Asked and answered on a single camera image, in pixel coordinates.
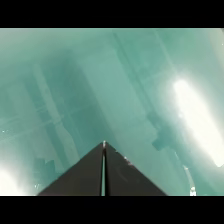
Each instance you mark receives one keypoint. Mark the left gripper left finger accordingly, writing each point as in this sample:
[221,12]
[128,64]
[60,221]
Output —
[83,178]

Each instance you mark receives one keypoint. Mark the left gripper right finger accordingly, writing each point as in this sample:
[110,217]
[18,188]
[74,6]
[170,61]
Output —
[128,178]

